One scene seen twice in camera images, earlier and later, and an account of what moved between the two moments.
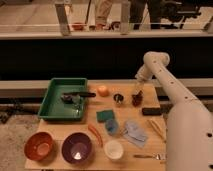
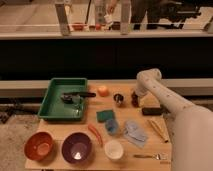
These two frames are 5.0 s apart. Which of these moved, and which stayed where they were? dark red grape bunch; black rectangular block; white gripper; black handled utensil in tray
Moved: white gripper
Stayed: black handled utensil in tray; black rectangular block; dark red grape bunch
